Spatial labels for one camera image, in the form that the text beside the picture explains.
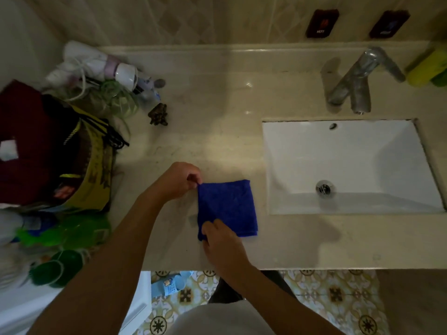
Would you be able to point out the green shampoo bottle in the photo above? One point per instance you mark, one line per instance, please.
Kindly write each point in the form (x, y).
(440, 79)

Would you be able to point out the grey round cap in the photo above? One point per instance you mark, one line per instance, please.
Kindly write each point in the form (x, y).
(159, 83)

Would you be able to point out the green plastic bottle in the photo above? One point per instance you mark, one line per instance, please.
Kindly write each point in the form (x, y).
(80, 230)

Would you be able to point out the dark green round lidded jar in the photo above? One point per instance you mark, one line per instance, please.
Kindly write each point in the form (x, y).
(56, 268)

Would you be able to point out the person's white shirt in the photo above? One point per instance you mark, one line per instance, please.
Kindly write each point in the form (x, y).
(223, 320)

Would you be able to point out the chrome faucet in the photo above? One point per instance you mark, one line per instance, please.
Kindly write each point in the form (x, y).
(359, 90)

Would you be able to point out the blue capped bottle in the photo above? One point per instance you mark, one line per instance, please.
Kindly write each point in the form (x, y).
(38, 223)

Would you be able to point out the person's dark trousers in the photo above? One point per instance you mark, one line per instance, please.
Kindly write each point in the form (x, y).
(223, 293)

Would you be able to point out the blue cloth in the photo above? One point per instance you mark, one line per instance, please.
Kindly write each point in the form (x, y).
(230, 202)

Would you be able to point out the yellow black bag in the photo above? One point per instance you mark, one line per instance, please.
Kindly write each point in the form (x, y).
(94, 184)

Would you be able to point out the person's left hand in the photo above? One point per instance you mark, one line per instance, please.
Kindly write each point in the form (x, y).
(176, 181)

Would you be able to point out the brown hair claw clip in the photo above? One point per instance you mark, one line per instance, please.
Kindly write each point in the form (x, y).
(158, 115)

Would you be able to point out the white hair dryer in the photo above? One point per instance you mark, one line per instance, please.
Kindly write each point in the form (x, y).
(90, 62)

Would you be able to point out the white rectangular sink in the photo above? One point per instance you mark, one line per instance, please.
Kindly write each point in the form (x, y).
(349, 153)

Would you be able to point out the white blue printed tube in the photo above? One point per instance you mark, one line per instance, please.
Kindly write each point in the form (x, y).
(148, 88)

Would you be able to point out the dark red sign blue symbol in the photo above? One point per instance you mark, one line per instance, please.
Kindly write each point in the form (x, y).
(389, 24)

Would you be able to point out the person's left forearm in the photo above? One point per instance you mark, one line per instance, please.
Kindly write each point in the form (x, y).
(101, 275)

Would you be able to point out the white plastic bag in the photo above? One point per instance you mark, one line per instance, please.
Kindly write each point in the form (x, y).
(8, 226)

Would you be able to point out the person's right hand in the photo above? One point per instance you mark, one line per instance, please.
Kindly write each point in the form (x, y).
(225, 247)

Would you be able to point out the person's right forearm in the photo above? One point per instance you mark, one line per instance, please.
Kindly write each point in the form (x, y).
(283, 303)

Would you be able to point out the dark red towel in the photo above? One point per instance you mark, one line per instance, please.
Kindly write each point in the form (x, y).
(21, 115)

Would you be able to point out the yellow bottle white flip cap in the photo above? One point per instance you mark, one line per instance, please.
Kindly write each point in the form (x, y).
(424, 71)

